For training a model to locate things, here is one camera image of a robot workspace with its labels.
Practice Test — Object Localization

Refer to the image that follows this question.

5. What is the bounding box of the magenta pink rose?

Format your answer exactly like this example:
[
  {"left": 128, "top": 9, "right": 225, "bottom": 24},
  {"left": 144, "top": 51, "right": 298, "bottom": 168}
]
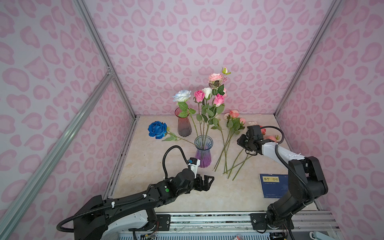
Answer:
[{"left": 194, "top": 90, "right": 205, "bottom": 135}]

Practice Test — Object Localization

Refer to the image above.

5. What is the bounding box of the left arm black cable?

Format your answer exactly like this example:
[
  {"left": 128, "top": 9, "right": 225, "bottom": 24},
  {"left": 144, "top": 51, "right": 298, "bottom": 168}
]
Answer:
[{"left": 161, "top": 145, "right": 190, "bottom": 180}]

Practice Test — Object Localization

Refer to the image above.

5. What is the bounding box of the pink white rose with bud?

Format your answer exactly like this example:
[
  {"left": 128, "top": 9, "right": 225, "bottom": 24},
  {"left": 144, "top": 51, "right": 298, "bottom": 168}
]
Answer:
[{"left": 205, "top": 66, "right": 231, "bottom": 142}]

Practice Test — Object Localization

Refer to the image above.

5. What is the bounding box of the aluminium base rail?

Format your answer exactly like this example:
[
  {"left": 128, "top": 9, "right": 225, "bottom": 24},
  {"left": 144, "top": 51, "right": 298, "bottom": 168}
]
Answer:
[{"left": 80, "top": 209, "right": 340, "bottom": 240}]

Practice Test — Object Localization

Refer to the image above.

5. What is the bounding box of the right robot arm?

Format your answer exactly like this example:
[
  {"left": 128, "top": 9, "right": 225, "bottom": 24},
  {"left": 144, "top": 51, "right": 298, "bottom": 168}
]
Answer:
[{"left": 237, "top": 125, "right": 329, "bottom": 232}]

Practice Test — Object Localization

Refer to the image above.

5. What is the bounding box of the red grey glass vase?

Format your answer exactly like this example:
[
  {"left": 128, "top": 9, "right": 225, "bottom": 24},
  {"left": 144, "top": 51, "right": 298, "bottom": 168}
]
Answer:
[{"left": 175, "top": 108, "right": 192, "bottom": 137}]

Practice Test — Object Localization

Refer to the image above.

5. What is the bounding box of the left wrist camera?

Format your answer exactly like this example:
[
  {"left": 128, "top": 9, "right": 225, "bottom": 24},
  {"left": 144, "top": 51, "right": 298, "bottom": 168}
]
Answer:
[{"left": 187, "top": 158, "right": 201, "bottom": 178}]

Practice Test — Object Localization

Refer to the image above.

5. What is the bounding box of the blue booklet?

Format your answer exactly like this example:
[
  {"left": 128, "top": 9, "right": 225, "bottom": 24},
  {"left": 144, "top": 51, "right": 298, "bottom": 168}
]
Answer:
[{"left": 260, "top": 174, "right": 289, "bottom": 199}]

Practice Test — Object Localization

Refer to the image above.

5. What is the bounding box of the pale blue white rose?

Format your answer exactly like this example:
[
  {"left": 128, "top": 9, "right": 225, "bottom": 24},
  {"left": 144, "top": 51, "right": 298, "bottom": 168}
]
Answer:
[{"left": 173, "top": 90, "right": 196, "bottom": 126}]

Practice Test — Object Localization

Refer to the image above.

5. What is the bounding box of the small pink rose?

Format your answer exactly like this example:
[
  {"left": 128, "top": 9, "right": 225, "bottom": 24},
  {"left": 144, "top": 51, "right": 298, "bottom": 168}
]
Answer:
[{"left": 223, "top": 125, "right": 285, "bottom": 180}]

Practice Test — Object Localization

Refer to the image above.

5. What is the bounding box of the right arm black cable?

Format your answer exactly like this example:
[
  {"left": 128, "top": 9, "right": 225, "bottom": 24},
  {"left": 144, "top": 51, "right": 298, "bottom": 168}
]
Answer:
[{"left": 260, "top": 125, "right": 316, "bottom": 208}]

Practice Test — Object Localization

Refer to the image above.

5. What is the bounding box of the coral pink rose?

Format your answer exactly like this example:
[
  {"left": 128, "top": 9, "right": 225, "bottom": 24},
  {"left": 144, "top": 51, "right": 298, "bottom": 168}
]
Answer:
[{"left": 214, "top": 110, "right": 239, "bottom": 171}]

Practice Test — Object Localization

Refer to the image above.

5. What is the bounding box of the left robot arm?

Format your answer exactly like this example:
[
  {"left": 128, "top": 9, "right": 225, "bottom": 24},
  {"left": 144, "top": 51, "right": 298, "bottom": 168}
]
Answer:
[{"left": 56, "top": 169, "right": 215, "bottom": 240}]

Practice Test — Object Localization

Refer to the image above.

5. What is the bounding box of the hot pink rose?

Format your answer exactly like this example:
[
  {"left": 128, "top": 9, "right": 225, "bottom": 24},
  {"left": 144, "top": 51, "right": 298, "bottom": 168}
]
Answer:
[{"left": 206, "top": 94, "right": 225, "bottom": 132}]

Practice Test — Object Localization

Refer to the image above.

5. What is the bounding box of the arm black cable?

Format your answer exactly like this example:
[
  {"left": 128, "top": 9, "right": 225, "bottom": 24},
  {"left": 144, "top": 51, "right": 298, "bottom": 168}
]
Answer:
[
  {"left": 161, "top": 145, "right": 190, "bottom": 180},
  {"left": 260, "top": 125, "right": 316, "bottom": 208}
]

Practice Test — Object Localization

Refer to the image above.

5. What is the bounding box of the dark blue flower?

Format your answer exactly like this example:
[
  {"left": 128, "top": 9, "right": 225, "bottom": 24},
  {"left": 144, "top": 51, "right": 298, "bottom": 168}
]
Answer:
[{"left": 148, "top": 121, "right": 194, "bottom": 145}]

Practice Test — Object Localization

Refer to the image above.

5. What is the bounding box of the purple blue glass vase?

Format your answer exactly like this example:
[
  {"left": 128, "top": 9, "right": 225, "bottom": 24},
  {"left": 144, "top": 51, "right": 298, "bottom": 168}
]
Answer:
[{"left": 195, "top": 135, "right": 214, "bottom": 168}]

